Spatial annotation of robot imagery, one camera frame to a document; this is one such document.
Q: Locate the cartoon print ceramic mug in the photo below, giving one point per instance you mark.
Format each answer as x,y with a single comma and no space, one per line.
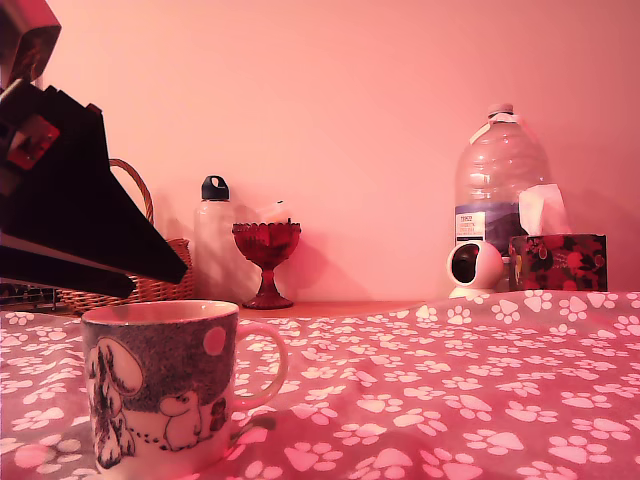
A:
167,350

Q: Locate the white bottle with black cap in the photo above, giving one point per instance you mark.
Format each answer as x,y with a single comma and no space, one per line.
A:
214,235

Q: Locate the red glass goblet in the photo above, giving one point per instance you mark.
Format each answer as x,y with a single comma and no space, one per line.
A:
268,245

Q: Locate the white candle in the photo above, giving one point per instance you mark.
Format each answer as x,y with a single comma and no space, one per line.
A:
275,212

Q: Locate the paw print cloth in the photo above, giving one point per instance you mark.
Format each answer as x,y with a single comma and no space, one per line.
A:
450,400

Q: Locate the large clear water bottle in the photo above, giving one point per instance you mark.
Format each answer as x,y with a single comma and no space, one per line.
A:
500,165

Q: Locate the white tissue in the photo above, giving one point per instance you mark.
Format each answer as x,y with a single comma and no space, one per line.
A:
538,210

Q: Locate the floral tissue box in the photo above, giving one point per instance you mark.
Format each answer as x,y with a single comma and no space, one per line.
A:
560,260

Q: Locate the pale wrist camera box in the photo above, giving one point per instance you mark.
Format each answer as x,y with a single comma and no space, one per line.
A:
35,45

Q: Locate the small white round camera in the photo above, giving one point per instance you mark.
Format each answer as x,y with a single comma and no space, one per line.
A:
488,265

